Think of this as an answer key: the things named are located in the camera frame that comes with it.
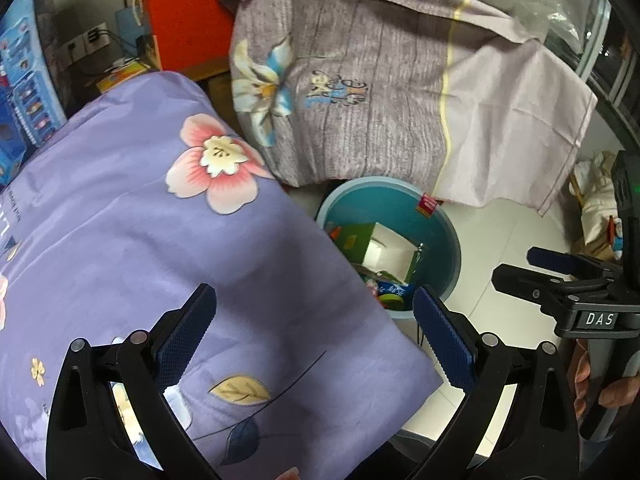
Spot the metal window frame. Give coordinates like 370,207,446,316
575,0,640,161

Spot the purple floral cloth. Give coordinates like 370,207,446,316
0,71,443,480

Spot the yellow flat box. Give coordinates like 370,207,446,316
95,60,151,93

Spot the green cardboard box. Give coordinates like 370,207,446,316
325,222,426,286

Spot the clear plastic sheet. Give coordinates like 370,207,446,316
510,0,601,46

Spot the wall socket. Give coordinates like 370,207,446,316
67,22,108,63

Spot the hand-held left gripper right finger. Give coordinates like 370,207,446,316
405,285,583,480

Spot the person's right hand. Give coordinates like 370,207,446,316
570,340,640,418

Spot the blue toy box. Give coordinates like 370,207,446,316
0,0,68,186

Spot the white plastic bag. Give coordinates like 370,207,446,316
570,152,623,261

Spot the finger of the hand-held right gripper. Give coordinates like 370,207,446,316
492,264,568,318
527,247,621,281

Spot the brown cardboard box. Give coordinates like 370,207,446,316
192,57,242,133

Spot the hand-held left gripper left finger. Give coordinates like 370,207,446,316
45,283,221,480

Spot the teal plastic bucket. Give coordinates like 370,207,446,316
314,176,462,322

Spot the small blue box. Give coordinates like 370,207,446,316
116,7,151,56

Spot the grey floral cloth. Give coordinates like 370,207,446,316
215,0,598,218

